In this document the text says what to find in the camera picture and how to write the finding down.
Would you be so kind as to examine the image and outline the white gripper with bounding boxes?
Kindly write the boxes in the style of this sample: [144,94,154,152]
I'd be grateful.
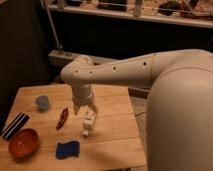
[71,84,97,137]

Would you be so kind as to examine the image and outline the orange ceramic bowl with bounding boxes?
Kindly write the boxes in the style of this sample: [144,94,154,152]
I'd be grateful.
[8,128,40,158]

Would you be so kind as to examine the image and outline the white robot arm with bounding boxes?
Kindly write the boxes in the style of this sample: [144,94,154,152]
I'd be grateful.
[61,49,213,171]

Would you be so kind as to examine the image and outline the red chili pepper toy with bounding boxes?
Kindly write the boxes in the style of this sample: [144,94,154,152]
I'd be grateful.
[56,108,69,130]

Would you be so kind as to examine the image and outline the blue cloth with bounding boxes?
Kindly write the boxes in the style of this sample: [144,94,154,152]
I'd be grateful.
[55,141,80,159]

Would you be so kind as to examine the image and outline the light blue cup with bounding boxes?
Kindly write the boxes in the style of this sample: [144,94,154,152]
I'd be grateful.
[35,95,49,111]

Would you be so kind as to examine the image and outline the black and white striped block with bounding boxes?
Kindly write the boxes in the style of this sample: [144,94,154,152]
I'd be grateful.
[2,113,29,140]

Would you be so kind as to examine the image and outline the metal shelf unit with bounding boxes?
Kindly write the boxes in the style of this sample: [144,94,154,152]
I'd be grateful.
[41,0,213,93]

